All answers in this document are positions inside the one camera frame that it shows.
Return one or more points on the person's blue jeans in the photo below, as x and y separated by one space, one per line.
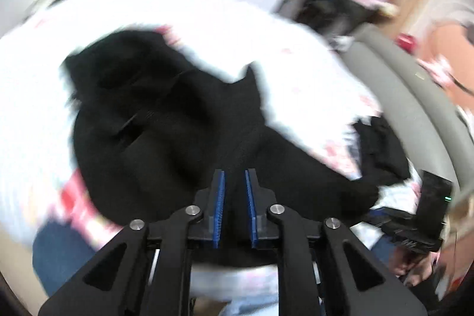
63 253

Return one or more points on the pink plush toy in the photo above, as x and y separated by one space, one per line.
437 70

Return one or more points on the pile of black clothes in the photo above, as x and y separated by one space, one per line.
381 149

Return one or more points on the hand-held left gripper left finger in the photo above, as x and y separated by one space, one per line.
218 212

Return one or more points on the grey padded bed frame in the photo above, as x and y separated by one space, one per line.
407 105

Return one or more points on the blue checkered printed bedsheet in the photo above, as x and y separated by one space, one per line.
222 23

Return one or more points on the red plush toy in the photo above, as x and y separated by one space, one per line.
405 42

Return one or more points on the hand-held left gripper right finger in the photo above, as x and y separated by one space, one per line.
251 212

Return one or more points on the black zip jacket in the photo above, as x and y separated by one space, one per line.
166 138

